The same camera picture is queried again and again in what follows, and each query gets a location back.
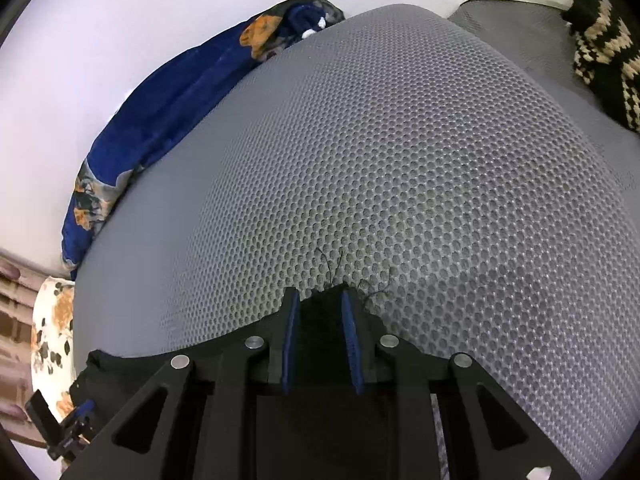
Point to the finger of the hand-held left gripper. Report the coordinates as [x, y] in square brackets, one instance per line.
[84, 408]

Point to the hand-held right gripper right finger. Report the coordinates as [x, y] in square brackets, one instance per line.
[352, 347]

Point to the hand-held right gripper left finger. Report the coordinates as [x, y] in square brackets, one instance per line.
[290, 342]

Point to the black pants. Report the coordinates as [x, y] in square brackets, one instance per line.
[320, 332]

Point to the white floral pillow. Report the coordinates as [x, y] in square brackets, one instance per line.
[52, 320]

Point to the blue printed blanket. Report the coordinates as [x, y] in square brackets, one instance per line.
[175, 100]

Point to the grey fabric cushion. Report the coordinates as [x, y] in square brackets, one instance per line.
[525, 42]

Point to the black beige knitted garment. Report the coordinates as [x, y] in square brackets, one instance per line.
[610, 75]

